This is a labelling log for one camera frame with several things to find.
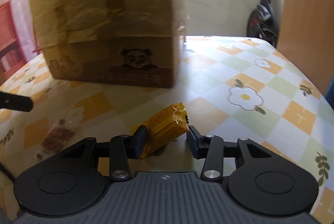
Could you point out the checkered floral tablecloth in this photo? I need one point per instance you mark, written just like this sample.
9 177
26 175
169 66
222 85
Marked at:
234 70

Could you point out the clear packet of brown snack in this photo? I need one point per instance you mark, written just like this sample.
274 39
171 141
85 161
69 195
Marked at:
56 136

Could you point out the brown cardboard box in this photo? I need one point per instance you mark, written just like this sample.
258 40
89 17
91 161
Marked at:
104 18

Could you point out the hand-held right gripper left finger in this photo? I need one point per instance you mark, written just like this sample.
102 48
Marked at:
138 142

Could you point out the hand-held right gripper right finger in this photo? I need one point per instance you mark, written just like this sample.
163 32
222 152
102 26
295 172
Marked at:
195 144

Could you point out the wooden door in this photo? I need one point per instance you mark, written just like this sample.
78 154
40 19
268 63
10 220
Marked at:
308 18

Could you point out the yellow snack packet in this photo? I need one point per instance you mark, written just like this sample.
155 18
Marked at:
167 125

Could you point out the printed room backdrop cloth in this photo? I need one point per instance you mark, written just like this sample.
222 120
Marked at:
15 5

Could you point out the black exercise bike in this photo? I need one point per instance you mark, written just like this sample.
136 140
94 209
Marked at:
261 20

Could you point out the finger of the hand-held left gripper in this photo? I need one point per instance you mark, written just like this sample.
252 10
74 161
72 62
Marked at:
15 102

